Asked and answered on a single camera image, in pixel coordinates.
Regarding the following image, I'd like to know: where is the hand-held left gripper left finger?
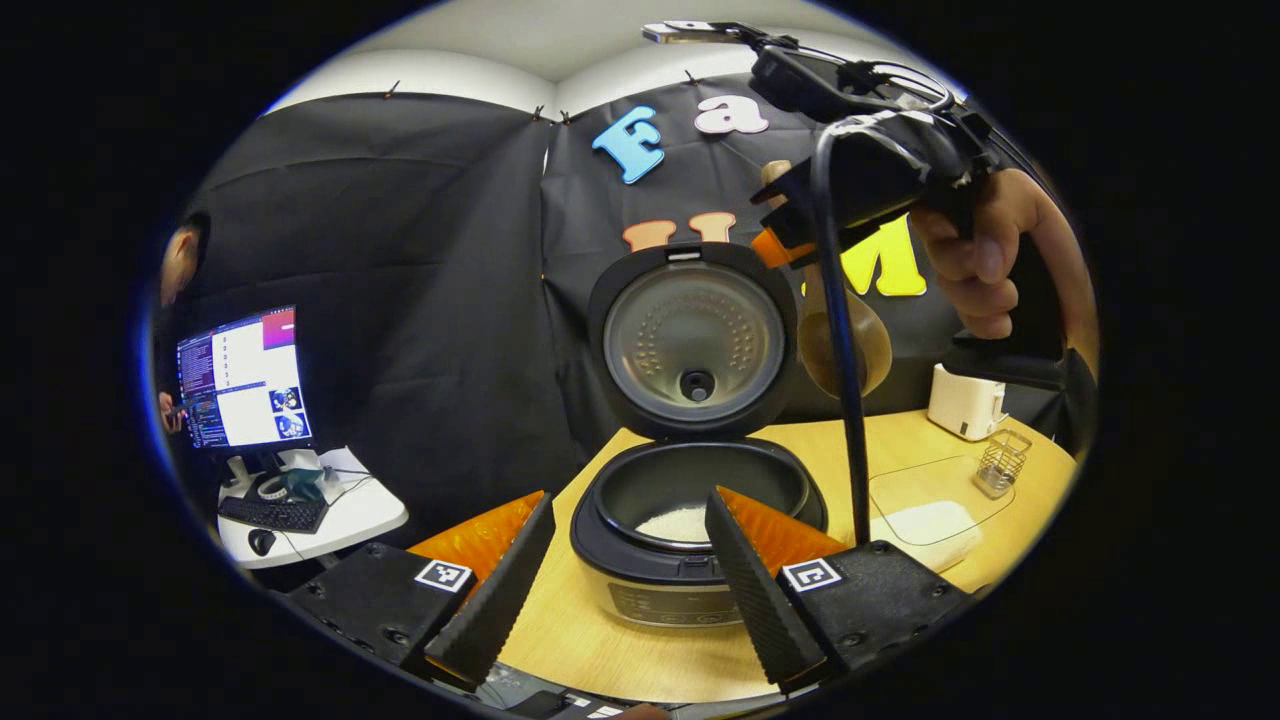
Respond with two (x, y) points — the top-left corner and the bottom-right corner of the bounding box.
(285, 490), (557, 691)

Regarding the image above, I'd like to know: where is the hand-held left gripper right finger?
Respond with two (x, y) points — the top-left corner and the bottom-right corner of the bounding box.
(705, 487), (976, 691)

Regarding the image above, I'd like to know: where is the white rice heap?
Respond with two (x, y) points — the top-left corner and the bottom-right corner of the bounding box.
(635, 505), (713, 544)

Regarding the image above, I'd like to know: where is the wooden spoon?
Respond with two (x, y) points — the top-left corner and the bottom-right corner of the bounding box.
(760, 160), (894, 399)

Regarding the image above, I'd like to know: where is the silver black rice cooker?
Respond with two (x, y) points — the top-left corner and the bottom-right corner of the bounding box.
(570, 242), (829, 629)

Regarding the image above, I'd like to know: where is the white rice dish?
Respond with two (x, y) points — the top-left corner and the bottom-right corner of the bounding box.
(868, 500), (984, 573)

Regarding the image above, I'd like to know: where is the clear glass chopstick holder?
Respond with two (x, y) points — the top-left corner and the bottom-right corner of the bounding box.
(975, 430), (1033, 499)

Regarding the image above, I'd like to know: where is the white side table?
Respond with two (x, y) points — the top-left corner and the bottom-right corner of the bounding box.
(217, 447), (409, 571)

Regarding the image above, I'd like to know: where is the white toaster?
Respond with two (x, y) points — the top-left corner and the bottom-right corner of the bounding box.
(927, 363), (1009, 442)

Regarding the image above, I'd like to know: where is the black keyboard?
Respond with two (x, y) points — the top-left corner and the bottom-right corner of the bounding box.
(218, 495), (329, 535)

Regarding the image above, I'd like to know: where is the black backdrop cloth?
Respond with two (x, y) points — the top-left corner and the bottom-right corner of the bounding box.
(165, 72), (1096, 546)

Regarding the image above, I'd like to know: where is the computer monitor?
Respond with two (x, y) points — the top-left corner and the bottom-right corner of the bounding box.
(176, 305), (314, 451)

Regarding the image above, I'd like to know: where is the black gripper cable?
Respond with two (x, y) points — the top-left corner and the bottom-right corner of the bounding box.
(810, 110), (873, 547)

